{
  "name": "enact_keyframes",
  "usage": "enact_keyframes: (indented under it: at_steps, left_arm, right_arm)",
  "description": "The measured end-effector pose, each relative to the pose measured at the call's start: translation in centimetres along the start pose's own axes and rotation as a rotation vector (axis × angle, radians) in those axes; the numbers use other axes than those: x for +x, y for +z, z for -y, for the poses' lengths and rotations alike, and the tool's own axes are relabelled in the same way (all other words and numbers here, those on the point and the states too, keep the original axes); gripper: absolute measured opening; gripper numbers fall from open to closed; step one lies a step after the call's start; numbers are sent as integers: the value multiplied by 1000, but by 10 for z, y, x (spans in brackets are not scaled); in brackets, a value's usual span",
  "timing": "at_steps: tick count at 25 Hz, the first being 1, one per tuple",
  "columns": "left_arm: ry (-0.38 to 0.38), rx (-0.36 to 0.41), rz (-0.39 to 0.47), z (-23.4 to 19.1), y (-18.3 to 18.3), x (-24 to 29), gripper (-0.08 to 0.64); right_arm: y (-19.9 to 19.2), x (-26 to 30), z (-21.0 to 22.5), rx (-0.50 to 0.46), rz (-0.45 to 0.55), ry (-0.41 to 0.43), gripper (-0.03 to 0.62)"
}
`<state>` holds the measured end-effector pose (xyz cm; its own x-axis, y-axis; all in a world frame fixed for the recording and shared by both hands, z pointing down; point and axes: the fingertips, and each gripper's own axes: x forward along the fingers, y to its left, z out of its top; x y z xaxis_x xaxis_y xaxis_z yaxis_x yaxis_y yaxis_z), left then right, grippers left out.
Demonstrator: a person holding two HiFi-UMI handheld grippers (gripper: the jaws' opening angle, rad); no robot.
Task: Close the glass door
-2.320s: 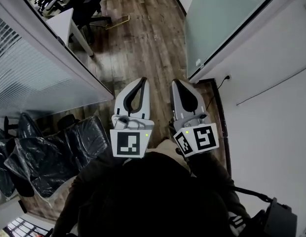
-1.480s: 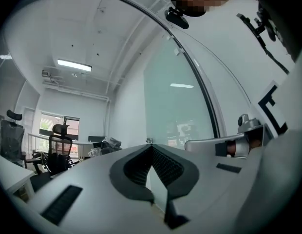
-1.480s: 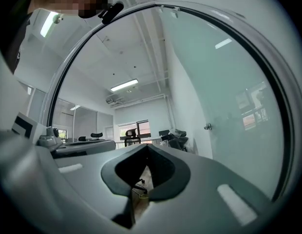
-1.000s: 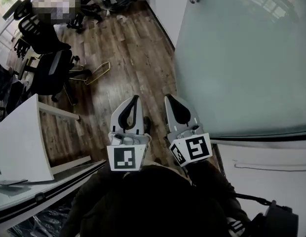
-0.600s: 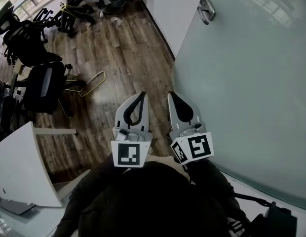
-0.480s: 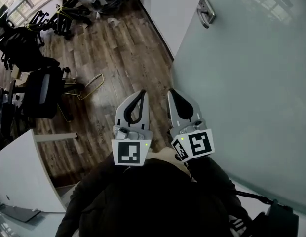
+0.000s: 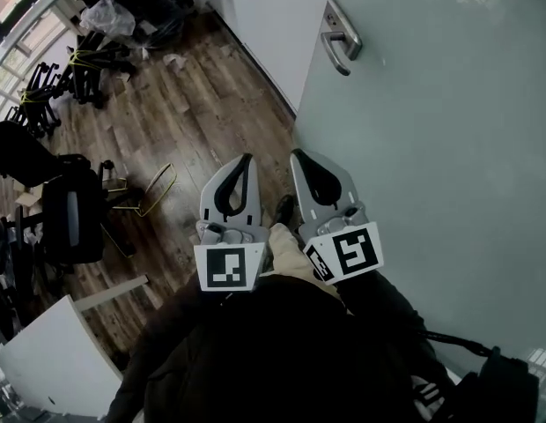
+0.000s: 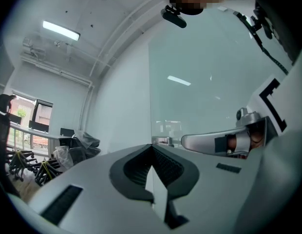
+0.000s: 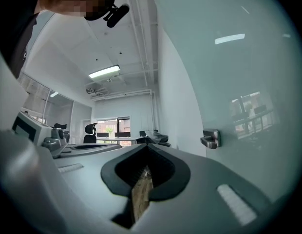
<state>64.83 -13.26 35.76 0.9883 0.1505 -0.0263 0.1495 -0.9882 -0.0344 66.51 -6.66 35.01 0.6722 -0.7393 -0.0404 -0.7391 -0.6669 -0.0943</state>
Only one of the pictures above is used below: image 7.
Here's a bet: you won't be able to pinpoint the silver door lever handle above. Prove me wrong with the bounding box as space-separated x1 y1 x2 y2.
320 0 365 78

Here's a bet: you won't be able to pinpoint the black shoulder bag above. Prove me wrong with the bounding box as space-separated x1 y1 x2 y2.
413 328 542 423

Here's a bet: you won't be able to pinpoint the person's black shoe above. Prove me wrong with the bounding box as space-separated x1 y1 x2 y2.
271 194 297 230

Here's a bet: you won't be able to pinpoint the plastic-wrapped black chair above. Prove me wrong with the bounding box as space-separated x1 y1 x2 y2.
112 0 187 50

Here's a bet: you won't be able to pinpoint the black chair base yellow strap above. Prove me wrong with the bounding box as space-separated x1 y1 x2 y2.
5 61 63 139
55 32 138 110

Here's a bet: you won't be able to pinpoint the black mesh office chair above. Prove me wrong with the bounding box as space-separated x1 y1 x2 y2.
12 153 138 269

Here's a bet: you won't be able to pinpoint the pile of black chair parts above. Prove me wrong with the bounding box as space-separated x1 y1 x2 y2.
0 211 43 344

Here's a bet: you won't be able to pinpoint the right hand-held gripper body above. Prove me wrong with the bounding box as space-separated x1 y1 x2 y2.
302 206 385 286

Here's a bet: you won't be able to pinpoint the crumpled paper scrap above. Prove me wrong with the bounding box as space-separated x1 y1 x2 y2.
162 52 188 71

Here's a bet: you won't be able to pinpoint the clear plastic wrap bundle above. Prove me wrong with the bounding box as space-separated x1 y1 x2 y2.
78 0 137 40

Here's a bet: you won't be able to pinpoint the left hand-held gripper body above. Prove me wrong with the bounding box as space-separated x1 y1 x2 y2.
193 219 272 293

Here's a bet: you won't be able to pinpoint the pale green door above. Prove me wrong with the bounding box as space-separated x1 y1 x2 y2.
293 0 546 396

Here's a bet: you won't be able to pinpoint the person's black jacket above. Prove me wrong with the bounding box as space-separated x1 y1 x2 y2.
103 271 459 423

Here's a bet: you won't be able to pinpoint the cardboard pieces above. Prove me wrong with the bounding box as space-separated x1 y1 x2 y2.
11 177 46 214

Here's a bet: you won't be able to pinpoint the white plank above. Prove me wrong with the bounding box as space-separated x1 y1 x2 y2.
73 272 150 313

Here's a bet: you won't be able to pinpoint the person's right forearm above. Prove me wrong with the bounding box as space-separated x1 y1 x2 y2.
332 269 437 360

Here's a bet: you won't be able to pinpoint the white desk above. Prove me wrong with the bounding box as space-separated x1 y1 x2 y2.
0 294 125 423

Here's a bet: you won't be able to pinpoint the person's beige trouser leg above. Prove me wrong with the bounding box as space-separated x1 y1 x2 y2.
263 222 344 303

